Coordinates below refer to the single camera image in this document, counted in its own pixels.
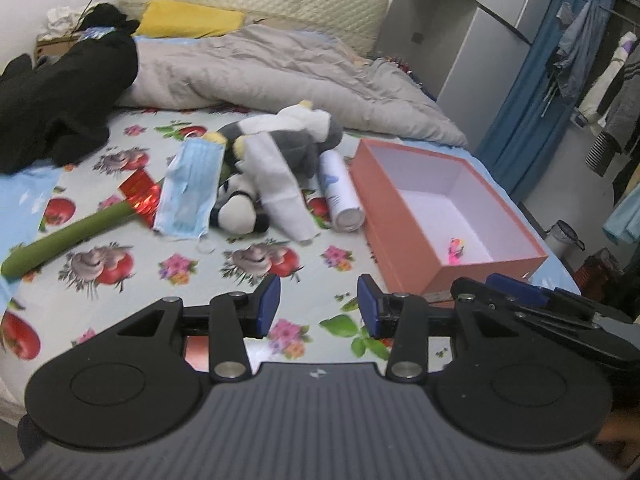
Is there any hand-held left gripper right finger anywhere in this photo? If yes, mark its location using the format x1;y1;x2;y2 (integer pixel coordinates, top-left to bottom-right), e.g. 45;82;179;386
356;274;523;383

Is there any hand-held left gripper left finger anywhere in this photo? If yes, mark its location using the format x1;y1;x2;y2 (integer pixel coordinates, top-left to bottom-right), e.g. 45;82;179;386
116;274;282;383

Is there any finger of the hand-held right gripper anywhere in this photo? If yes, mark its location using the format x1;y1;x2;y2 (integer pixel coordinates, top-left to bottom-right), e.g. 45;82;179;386
500;304;603;335
450;274;553;308

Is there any pink box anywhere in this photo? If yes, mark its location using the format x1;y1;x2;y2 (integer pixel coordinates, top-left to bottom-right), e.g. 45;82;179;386
348;138;549;297

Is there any black and white plush toy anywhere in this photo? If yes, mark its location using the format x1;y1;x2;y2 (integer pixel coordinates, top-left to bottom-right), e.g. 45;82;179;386
210;172;273;233

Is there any white cloth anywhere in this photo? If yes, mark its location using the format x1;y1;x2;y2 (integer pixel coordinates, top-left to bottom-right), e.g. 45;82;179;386
37;6;88;41
239;135;321;245

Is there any blue face mask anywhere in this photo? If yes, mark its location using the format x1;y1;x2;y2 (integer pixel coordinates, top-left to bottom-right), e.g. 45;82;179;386
152;131;227;240

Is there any grey penguin plush toy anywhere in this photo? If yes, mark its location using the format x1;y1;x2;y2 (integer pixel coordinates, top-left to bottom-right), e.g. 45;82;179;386
202;100;345;181

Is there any mesh trash bin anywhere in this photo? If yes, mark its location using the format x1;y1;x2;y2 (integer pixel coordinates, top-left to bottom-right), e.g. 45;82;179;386
547;220;586;263

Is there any dark red bag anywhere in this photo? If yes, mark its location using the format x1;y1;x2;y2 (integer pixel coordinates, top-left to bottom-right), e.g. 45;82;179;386
575;249;626;291

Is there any small pink toy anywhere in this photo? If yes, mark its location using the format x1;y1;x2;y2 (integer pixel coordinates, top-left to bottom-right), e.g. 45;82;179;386
446;237;468;266

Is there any white spray can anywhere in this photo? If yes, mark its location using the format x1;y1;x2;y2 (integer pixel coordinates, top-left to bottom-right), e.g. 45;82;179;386
317;150;367;233

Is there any hanging teal garment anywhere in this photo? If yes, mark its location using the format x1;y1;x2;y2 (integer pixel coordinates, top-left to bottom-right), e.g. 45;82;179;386
602;192;640;246

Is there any fruit print bed sheet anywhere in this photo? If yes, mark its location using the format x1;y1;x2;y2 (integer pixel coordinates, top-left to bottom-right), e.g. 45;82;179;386
0;105;581;376

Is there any blue curtain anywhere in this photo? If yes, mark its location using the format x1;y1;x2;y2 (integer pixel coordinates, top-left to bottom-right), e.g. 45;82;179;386
475;0;618;201

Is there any red foil packet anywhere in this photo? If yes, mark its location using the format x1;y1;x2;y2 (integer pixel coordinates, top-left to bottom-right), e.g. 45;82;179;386
117;169;163;225

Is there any hanging striped grey garment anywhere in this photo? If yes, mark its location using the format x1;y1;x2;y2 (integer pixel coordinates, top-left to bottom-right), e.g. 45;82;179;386
585;55;640;176

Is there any green massage brush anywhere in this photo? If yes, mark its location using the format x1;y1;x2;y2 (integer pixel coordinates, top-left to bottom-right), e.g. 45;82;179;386
0;160;237;278

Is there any hanging white purple garment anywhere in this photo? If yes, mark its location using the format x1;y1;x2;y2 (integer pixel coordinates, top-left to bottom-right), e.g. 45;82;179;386
580;32;640;126

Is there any grey wardrobe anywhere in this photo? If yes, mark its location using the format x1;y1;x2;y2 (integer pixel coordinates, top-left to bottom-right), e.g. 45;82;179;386
387;0;561;151

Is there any grey duvet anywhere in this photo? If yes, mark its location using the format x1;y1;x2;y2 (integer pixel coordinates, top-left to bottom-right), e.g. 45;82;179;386
112;24;468;150

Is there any hanging denim garment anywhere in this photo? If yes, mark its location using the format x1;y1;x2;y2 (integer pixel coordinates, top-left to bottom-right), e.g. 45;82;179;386
545;2;603;103

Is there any blue plastic bag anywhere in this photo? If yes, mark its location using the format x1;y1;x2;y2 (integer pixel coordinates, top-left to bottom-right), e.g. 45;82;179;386
0;165;63;311

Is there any black clothing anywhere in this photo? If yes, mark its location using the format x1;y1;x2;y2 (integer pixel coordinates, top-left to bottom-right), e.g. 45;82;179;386
0;30;140;176

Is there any yellow pillow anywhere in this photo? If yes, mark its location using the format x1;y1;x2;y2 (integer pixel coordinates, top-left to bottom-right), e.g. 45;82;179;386
135;0;246;40

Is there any blue printed packet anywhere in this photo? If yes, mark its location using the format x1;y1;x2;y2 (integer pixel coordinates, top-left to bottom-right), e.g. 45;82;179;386
77;27;118;42

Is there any black bag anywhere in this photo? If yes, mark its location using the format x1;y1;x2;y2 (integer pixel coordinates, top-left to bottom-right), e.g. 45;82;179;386
80;2;141;33

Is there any cardboard box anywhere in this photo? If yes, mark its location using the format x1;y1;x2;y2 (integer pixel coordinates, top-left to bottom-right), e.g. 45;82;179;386
34;35;83;63

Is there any white crumpled cloth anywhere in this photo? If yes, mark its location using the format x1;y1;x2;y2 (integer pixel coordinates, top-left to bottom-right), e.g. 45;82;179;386
37;6;88;41

